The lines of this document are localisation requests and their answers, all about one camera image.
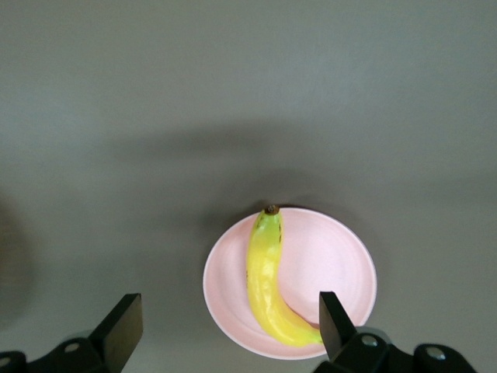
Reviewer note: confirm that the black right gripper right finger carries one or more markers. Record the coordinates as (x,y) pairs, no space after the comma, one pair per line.
(338,334)

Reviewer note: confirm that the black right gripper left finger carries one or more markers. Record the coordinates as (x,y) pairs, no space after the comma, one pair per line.
(116,334)

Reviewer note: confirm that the yellow banana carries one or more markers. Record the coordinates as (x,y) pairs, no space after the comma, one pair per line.
(268,295)

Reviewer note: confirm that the pink round plate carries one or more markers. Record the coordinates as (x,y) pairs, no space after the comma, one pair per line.
(330,264)

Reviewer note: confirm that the table cover sheet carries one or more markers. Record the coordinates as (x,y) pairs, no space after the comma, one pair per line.
(155,97)

